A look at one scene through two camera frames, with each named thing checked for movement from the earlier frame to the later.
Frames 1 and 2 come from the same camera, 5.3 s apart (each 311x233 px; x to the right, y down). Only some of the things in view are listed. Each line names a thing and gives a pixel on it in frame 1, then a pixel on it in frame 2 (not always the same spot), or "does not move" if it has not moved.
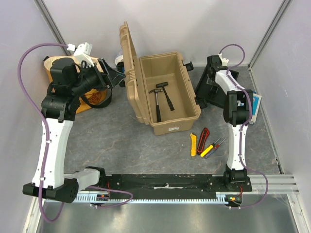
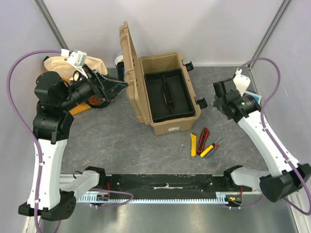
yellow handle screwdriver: x=209 y=148 does not move
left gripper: x=105 y=81 to x=111 y=93
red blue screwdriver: x=216 y=146 does not move
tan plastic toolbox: x=142 y=73 does not move
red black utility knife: x=204 y=137 does not move
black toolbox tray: x=208 y=91 to x=168 y=94
